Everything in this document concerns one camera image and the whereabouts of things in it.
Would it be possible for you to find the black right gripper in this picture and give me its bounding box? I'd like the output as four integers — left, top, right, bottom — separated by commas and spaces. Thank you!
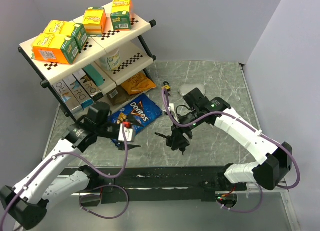
170, 108, 203, 151

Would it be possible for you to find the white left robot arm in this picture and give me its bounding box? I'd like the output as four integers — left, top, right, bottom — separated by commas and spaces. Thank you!
0, 101, 140, 230

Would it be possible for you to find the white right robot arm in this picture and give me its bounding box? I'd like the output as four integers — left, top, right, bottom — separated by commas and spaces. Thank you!
165, 87, 293, 191

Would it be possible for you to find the yellow padlock with key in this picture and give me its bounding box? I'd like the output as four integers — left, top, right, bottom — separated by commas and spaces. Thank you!
162, 81, 172, 96

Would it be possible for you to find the blue Doritos chip bag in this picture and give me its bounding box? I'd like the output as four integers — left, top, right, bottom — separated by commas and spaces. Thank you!
109, 94, 162, 134

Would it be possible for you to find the brown snack bag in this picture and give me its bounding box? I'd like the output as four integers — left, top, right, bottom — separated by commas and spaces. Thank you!
106, 86, 130, 106

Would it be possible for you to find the grey silver sponge pad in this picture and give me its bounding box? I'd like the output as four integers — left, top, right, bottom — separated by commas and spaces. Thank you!
178, 84, 206, 97

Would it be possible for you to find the middle white RO box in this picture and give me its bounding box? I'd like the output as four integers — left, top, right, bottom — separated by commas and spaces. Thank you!
63, 75, 94, 109

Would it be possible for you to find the white ro box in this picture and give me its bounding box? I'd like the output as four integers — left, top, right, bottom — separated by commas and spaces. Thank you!
63, 75, 94, 109
53, 80, 83, 114

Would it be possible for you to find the left white RO box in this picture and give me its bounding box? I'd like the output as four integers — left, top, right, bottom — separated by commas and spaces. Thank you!
53, 80, 83, 114

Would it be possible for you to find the yellow honey dijon chip bag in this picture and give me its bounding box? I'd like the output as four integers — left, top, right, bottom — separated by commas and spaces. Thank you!
120, 72, 157, 95

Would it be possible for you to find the teal box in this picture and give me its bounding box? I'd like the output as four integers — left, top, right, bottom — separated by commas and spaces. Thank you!
83, 64, 105, 87

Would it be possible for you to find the white paper cup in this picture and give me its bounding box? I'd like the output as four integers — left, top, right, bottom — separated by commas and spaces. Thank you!
98, 48, 121, 71

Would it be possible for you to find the beige two-tier shelf rack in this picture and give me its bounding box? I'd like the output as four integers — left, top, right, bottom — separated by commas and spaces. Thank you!
18, 14, 157, 118

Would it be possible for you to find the front orange sponge box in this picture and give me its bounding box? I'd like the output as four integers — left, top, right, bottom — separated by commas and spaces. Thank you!
31, 33, 80, 65

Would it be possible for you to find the orange yellow sponge pack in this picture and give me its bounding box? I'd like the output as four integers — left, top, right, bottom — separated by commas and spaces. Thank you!
82, 7, 107, 36

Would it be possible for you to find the green yellow sponge box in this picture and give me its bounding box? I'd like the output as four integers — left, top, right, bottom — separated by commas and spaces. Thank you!
110, 0, 133, 31

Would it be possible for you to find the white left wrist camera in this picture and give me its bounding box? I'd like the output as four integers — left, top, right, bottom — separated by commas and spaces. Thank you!
118, 124, 136, 142

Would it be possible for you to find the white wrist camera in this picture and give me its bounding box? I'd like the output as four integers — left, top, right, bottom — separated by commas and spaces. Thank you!
118, 124, 136, 142
162, 103, 179, 122

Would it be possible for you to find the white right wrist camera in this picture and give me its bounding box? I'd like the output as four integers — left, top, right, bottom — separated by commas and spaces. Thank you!
162, 103, 179, 122

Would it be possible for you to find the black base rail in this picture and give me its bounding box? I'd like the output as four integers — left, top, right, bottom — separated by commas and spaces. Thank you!
93, 166, 247, 204

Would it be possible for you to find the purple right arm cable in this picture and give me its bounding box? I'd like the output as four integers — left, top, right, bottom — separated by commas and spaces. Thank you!
161, 87, 300, 213

